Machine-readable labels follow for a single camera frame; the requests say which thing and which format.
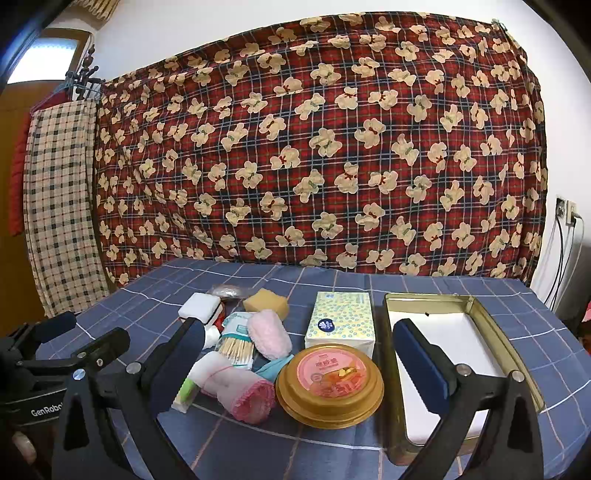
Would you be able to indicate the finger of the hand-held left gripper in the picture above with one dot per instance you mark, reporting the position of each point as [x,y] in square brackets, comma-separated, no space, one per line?
[55,325]
[99,344]

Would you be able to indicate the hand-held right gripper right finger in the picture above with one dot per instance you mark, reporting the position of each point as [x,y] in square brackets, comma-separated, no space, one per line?
[420,357]

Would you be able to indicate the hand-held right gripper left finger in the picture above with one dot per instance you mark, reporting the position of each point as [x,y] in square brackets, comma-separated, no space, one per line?
[182,355]

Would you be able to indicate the white sponge block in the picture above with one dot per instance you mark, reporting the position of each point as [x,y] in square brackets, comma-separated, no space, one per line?
[198,305]

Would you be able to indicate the gold rectangular tin box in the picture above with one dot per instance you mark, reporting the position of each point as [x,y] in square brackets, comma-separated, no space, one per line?
[466,332]

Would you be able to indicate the red wrapper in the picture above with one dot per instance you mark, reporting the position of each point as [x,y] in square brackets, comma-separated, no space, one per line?
[221,316]

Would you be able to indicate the clear plastic bag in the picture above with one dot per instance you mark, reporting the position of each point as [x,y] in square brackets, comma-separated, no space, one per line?
[228,291]

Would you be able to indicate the pink fluffy cloth roll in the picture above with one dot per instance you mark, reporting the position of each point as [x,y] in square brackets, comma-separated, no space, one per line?
[270,334]

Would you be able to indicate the yellow sponge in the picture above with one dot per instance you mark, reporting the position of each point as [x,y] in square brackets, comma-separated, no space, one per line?
[265,301]

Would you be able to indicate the white soft pad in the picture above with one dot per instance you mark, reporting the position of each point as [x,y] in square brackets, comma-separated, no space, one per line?
[212,336]

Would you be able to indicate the cotton swab pack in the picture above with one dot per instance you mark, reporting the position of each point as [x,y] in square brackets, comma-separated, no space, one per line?
[235,346]

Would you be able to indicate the wooden door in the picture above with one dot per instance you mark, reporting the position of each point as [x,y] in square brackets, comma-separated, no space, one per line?
[9,277]

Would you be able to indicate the pink white towel roll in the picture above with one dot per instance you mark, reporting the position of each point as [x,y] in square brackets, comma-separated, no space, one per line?
[240,392]

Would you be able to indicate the patterned tissue pack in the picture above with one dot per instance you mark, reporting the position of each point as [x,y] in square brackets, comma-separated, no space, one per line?
[339,318]

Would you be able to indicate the teal cloth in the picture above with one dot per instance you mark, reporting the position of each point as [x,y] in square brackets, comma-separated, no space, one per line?
[272,367]

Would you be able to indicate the gold round tin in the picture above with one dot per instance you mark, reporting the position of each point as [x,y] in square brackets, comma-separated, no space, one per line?
[330,387]

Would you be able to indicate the beige green checkered cloth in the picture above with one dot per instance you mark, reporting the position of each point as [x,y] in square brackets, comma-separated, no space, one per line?
[60,207]

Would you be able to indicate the blue plaid tablecloth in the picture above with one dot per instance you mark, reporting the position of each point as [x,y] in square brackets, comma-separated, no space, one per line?
[286,452]

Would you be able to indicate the red garment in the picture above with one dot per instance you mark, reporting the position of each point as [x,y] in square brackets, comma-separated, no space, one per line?
[18,184]

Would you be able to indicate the red plaid bear blanket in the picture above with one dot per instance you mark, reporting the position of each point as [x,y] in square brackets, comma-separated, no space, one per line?
[323,184]

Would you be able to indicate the dark metal coat rack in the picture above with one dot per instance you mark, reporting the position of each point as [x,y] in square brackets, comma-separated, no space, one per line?
[85,78]

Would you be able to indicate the window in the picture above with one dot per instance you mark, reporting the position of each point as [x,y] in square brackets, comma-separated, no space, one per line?
[51,55]

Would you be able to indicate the metal clip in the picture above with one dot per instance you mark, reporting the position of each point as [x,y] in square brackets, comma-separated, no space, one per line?
[497,23]

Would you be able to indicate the white wall outlet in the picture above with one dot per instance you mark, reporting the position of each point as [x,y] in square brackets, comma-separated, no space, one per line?
[566,210]

